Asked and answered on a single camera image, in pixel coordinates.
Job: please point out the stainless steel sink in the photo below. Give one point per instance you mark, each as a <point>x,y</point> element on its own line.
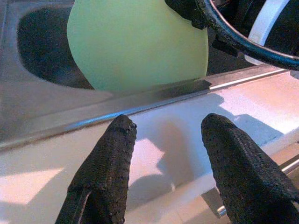
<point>14,70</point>

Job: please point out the white kitchen cabinet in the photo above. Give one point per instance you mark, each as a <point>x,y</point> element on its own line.
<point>177,214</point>

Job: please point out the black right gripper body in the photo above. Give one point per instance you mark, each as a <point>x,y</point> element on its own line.
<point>233,14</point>

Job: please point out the light green plate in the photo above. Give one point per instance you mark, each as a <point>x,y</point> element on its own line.
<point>135,46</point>

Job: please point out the white cabinet door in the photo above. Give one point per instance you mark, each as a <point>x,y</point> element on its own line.
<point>182,217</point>

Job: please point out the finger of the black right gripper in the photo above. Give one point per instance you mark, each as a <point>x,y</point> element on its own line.
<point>187,9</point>

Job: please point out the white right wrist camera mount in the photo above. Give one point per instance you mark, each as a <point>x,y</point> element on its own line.
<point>260,28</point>

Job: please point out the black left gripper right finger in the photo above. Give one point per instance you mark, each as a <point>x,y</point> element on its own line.
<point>245,182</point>

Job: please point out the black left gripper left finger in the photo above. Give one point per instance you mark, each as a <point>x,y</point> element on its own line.
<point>105,175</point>

